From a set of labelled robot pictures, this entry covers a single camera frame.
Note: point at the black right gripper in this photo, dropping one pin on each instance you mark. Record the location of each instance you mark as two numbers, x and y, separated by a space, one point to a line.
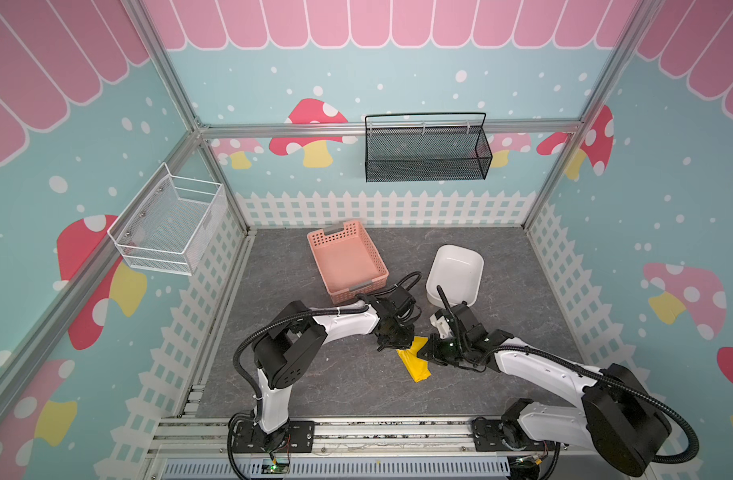
442 350

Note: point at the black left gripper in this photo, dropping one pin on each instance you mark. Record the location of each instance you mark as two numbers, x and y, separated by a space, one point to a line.
405 343

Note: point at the yellow paper napkin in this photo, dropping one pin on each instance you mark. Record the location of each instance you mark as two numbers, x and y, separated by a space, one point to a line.
417 367

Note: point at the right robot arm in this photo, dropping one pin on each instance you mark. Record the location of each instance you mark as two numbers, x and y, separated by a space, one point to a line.
607 410

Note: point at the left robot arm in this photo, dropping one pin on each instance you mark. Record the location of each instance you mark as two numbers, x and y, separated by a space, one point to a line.
276 356

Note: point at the white plastic tray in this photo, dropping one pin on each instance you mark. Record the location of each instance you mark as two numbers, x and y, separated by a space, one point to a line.
459 272

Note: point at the pink perforated basket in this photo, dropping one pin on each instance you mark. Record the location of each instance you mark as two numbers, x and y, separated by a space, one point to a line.
348 261

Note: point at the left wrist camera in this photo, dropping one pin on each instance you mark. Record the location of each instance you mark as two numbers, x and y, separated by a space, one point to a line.
402 299

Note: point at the black wire wall basket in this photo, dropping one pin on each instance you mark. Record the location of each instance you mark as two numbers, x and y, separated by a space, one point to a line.
424 147

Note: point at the white wire wall basket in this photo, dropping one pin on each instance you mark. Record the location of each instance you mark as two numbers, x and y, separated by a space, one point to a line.
169 225

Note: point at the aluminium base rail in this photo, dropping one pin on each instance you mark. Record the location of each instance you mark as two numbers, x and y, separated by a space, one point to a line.
359 448

